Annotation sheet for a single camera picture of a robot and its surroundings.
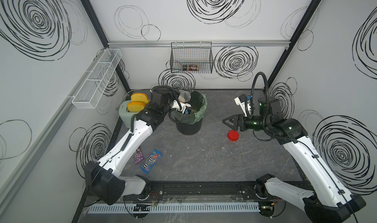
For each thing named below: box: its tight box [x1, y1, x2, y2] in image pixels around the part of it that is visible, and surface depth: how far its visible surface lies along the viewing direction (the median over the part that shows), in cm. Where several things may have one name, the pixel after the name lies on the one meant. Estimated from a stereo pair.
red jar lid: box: [227, 129, 240, 142], surface depth 95 cm
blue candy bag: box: [140, 149, 163, 174], surface depth 84 cm
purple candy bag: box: [132, 147, 145, 165], surface depth 86 cm
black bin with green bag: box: [172, 90, 208, 136], surface depth 86 cm
